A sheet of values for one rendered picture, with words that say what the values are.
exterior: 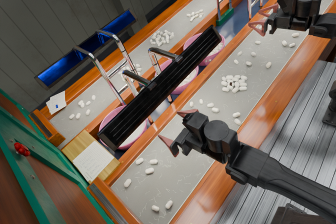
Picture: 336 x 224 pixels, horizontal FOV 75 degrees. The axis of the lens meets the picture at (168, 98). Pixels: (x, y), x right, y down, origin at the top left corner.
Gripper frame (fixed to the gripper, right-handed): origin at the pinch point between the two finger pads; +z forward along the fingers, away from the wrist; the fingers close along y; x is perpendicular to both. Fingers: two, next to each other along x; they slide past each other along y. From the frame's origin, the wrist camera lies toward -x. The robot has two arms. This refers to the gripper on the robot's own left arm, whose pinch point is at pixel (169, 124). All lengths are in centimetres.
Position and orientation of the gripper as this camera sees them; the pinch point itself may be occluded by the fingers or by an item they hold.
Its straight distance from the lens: 67.6
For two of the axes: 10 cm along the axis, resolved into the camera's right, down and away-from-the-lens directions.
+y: -6.0, 6.9, -4.0
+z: -7.5, -3.1, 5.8
